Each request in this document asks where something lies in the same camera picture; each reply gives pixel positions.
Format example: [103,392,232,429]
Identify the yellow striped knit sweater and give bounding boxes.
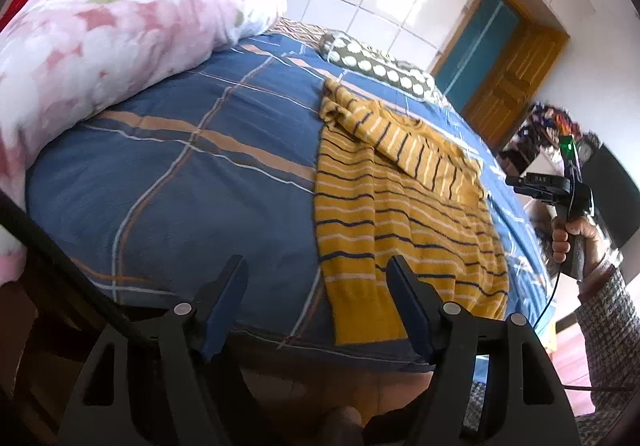
[314,79,510,345]

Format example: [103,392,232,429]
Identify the person's right hand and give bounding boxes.
[552,218,610,280]

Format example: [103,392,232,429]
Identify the brown wooden door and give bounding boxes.
[462,21,570,152]

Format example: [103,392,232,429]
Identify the blue plaid bed cover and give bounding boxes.
[26,34,554,371]

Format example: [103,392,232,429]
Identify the green white-dotted bolster pillow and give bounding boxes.
[318,31,442,100]

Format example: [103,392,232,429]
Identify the pink floral fleece blanket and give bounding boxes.
[0,0,289,285]

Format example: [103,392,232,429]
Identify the red cloth behind blanket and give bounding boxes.
[0,0,29,30]

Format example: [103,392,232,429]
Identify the black cable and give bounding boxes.
[531,269,640,394]

